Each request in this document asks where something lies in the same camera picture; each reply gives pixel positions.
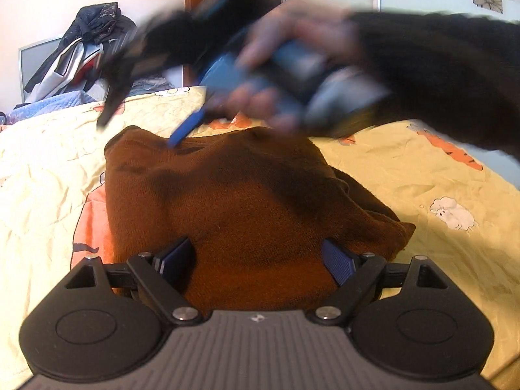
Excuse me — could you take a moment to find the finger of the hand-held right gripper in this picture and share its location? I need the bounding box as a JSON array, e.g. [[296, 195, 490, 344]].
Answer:
[[97, 6, 196, 127], [167, 103, 212, 149]]

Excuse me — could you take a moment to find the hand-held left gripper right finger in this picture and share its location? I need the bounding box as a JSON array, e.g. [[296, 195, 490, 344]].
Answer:
[[306, 237, 450, 326]]

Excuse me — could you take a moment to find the blue quilt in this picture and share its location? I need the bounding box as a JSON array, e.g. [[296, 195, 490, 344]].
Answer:
[[0, 88, 107, 127]]

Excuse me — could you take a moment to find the person's right hand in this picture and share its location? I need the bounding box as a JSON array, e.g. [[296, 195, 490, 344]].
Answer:
[[209, 0, 368, 136]]

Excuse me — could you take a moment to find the grey monitor screen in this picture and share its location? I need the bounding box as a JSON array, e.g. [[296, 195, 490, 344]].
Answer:
[[18, 34, 66, 103]]

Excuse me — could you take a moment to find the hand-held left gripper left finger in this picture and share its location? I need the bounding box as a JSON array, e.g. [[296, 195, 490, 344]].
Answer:
[[65, 236, 204, 326]]

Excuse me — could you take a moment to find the yellow printed bed sheet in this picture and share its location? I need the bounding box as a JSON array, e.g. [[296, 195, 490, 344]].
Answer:
[[0, 84, 520, 379]]

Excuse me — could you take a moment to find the brown knit sweater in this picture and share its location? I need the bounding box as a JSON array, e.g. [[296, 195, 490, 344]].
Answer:
[[103, 125, 417, 314]]

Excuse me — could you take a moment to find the pile of dark jackets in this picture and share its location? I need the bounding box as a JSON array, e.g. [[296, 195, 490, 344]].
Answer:
[[23, 2, 139, 95]]

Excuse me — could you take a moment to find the person's right forearm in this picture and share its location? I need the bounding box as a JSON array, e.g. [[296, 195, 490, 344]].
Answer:
[[345, 9, 520, 157]]

